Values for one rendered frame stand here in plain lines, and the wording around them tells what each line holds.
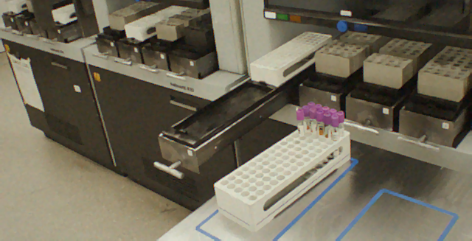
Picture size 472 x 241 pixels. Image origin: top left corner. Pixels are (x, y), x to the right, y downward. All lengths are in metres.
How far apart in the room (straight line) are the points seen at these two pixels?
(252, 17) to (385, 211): 0.84
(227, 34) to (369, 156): 0.77
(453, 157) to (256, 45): 0.69
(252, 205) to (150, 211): 1.53
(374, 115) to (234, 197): 0.56
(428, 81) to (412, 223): 0.49
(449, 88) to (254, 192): 0.61
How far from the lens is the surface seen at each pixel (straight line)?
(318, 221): 0.94
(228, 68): 1.75
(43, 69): 2.73
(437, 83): 1.33
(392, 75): 1.38
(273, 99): 1.40
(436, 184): 1.04
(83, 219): 2.48
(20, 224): 2.61
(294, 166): 0.98
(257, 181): 0.94
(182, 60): 1.77
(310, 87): 1.44
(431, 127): 1.30
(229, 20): 1.67
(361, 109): 1.37
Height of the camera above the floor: 1.44
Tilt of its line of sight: 28 degrees down
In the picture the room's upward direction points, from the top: 8 degrees counter-clockwise
